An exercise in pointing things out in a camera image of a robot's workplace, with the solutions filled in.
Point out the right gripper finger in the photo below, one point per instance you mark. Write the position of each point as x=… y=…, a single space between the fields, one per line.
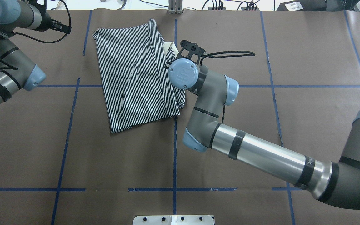
x=167 y=65

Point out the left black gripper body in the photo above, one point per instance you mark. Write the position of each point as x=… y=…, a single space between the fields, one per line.
x=46 y=25

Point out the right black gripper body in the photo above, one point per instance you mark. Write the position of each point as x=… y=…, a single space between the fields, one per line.
x=168 y=66

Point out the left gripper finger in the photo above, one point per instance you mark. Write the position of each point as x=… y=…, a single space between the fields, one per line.
x=62 y=28

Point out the navy white striped polo shirt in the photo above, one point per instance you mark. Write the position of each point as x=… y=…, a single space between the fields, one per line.
x=135 y=81

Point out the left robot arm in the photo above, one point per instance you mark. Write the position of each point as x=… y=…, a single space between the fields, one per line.
x=18 y=71

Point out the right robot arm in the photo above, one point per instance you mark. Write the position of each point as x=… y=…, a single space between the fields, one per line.
x=333 y=183

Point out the black box with white label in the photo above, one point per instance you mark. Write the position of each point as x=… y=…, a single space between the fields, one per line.
x=303 y=5

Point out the brown paper table cover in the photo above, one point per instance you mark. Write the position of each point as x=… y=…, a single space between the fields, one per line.
x=60 y=164

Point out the aluminium frame post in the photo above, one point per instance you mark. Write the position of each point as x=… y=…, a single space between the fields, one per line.
x=175 y=7

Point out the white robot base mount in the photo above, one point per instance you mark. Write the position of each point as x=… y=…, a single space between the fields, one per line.
x=174 y=220

